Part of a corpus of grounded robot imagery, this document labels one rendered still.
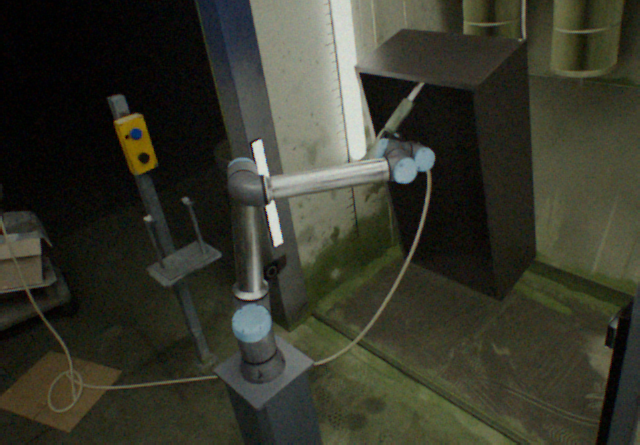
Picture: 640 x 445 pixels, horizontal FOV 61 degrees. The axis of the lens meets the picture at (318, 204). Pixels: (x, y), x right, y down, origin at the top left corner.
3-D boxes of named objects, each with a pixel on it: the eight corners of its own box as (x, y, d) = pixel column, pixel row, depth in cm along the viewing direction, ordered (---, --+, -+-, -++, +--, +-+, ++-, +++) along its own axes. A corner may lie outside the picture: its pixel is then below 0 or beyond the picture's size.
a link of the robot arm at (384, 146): (386, 144, 198) (417, 150, 202) (378, 133, 208) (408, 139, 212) (378, 167, 202) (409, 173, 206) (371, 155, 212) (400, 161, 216)
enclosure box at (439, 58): (439, 220, 320) (402, 28, 248) (536, 256, 280) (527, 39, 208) (403, 259, 305) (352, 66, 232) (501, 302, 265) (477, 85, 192)
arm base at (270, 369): (259, 391, 215) (254, 374, 210) (231, 368, 227) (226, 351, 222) (295, 363, 225) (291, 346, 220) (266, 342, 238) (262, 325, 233)
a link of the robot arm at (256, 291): (235, 334, 228) (221, 172, 192) (234, 307, 243) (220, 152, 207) (272, 330, 230) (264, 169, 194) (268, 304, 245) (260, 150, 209)
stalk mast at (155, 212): (206, 354, 327) (118, 93, 245) (212, 359, 323) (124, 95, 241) (198, 360, 324) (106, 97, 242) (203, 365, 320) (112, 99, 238)
